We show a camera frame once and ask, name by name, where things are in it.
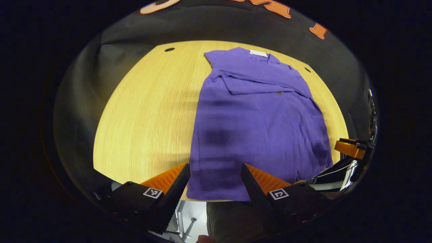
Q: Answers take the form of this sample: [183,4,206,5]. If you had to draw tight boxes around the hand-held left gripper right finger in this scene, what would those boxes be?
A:
[240,164,333,237]

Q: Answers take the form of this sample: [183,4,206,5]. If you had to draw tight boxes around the grey metal rod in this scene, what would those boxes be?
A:
[175,201,198,242]

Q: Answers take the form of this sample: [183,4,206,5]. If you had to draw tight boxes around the black backdrop cloth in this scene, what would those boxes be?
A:
[52,0,375,189]

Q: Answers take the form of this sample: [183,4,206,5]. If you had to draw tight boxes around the purple ribbed shirt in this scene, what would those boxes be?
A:
[186,47,334,202]

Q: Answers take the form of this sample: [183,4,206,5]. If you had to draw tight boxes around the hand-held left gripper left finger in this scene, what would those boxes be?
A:
[98,163,191,235]

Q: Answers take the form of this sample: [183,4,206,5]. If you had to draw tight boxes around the person's grey trousers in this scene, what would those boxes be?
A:
[206,201,270,243]

